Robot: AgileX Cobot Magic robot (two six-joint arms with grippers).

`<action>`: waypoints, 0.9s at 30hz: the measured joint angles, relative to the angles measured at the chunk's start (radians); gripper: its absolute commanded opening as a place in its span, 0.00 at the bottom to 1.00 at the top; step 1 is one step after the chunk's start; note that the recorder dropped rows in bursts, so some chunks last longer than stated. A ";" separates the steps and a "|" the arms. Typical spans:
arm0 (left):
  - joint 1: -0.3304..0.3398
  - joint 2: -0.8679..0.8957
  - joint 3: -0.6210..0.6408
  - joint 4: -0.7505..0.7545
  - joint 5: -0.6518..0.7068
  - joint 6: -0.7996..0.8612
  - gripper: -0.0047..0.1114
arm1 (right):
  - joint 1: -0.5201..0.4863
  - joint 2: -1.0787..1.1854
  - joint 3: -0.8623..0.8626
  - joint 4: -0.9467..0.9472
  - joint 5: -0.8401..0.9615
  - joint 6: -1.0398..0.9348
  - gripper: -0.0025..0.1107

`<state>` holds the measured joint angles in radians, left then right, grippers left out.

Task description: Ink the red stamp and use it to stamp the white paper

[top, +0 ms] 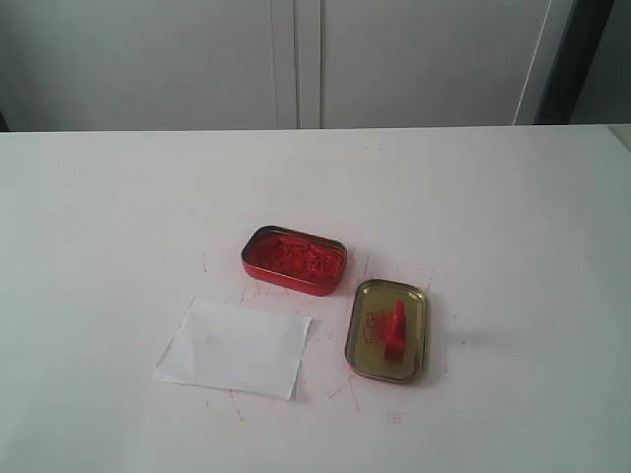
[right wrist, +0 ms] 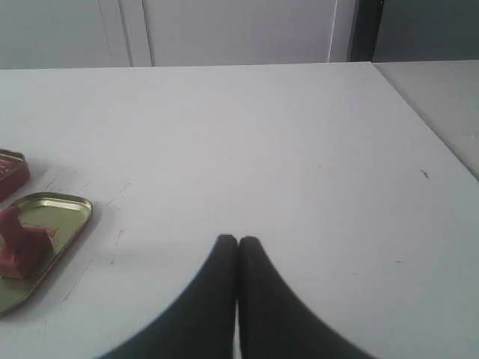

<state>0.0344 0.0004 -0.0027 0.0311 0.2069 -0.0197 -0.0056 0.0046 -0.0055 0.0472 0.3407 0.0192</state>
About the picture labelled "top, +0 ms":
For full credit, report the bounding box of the red stamp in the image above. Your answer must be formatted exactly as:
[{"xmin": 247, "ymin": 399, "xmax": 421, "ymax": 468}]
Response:
[{"xmin": 383, "ymin": 300, "xmax": 407, "ymax": 363}]

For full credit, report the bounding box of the red ink pad tin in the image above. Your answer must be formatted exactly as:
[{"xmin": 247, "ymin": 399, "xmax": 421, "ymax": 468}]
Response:
[{"xmin": 241, "ymin": 226, "xmax": 348, "ymax": 297}]

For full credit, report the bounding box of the gold tin lid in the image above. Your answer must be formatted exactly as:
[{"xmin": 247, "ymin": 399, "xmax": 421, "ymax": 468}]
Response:
[{"xmin": 344, "ymin": 279, "xmax": 430, "ymax": 384}]

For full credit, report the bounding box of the white paper sheet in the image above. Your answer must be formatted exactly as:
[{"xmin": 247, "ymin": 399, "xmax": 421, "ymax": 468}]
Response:
[{"xmin": 154, "ymin": 298, "xmax": 312, "ymax": 400}]

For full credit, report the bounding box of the white cabinet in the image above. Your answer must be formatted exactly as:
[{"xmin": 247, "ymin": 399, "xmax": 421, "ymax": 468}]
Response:
[{"xmin": 1, "ymin": 1, "xmax": 573, "ymax": 131}]

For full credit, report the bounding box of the dark post in background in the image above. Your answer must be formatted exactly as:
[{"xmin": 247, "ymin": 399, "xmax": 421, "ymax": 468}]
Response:
[{"xmin": 534, "ymin": 0, "xmax": 630, "ymax": 125}]

